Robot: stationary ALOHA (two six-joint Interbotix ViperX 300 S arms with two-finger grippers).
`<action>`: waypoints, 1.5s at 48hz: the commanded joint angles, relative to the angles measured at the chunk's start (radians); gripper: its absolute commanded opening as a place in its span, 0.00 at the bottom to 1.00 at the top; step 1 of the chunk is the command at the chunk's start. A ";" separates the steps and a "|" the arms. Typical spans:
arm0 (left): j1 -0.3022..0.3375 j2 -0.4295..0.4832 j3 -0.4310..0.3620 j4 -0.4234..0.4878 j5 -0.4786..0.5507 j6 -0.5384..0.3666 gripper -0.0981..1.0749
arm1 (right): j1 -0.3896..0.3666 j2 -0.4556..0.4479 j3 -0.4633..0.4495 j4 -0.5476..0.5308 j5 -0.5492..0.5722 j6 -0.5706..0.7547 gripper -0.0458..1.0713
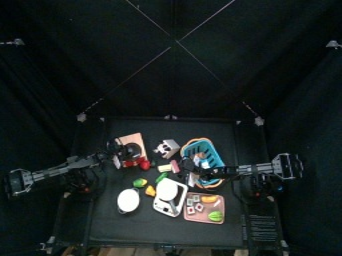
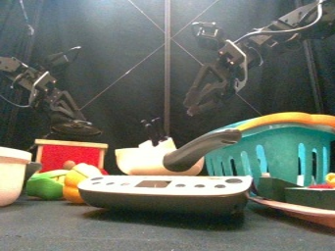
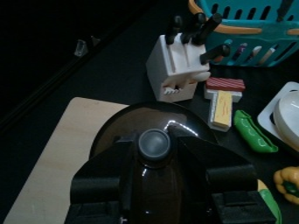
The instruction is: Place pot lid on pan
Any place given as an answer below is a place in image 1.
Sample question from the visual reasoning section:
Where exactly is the black round toy pan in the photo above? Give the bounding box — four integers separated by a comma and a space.
122, 142, 145, 160

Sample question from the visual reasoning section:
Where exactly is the white toy pot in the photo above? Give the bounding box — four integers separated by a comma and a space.
117, 187, 142, 215

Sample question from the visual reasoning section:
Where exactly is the pink toy food slice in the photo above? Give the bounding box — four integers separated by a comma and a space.
170, 159, 182, 175

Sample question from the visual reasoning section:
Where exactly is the light wooden cutting board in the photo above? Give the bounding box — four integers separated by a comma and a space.
117, 132, 150, 161

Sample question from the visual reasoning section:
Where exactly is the red toy strawberry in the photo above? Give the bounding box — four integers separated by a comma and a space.
138, 159, 153, 172

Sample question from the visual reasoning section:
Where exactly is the white cube with black spots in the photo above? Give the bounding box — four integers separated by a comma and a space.
154, 138, 182, 160

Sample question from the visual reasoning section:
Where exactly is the green toy vegetable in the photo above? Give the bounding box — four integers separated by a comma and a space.
155, 171, 170, 184

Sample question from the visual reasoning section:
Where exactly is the blue basket with orange rim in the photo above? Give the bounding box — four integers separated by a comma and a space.
179, 137, 228, 190

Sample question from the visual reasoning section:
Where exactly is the orange toy food piece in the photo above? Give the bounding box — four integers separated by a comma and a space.
201, 195, 221, 204

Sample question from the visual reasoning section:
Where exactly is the pink wooden tray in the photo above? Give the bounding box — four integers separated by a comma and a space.
183, 191, 228, 225

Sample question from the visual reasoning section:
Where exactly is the green toy melon slice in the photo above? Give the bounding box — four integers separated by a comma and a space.
207, 210, 226, 223

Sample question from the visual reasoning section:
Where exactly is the thin white cord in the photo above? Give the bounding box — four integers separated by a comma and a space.
82, 0, 237, 117
125, 0, 262, 120

